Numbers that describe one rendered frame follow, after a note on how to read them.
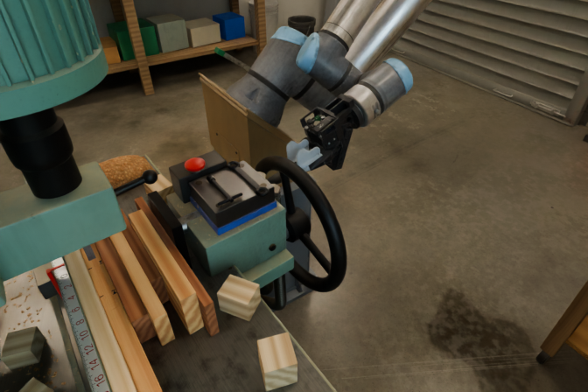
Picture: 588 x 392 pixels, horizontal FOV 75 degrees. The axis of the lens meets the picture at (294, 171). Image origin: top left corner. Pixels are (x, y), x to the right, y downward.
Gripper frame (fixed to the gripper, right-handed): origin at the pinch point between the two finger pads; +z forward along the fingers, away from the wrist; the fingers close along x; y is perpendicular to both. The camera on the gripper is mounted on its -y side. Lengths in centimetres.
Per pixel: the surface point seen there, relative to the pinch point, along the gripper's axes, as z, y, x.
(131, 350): 35.4, 21.6, 24.9
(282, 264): 15.5, 6.9, 20.4
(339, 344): 10, -87, 3
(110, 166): 26.8, 18.7, -12.4
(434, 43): -237, -149, -144
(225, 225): 18.7, 19.2, 17.3
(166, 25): -58, -59, -260
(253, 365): 26.8, 14.2, 32.6
